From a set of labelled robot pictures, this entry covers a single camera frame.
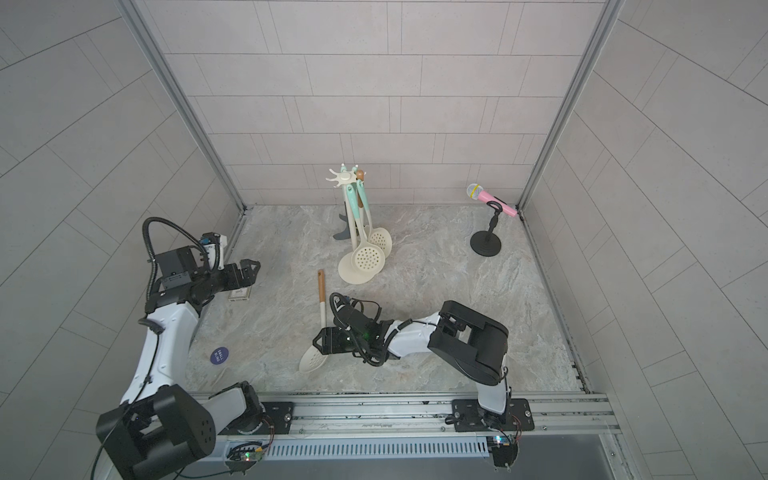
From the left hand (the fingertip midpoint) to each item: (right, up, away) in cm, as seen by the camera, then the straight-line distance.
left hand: (248, 260), depth 81 cm
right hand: (+20, -24, 0) cm, 31 cm away
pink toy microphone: (+65, +20, +12) cm, 70 cm away
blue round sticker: (-8, -26, 0) cm, 27 cm away
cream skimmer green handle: (+32, 0, +6) cm, 33 cm away
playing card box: (-8, -12, +11) cm, 17 cm away
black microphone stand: (+72, +4, +24) cm, 76 cm away
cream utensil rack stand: (+24, -6, +20) cm, 32 cm away
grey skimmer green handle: (+26, +7, +6) cm, 27 cm away
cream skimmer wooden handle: (+18, -27, 0) cm, 32 cm away
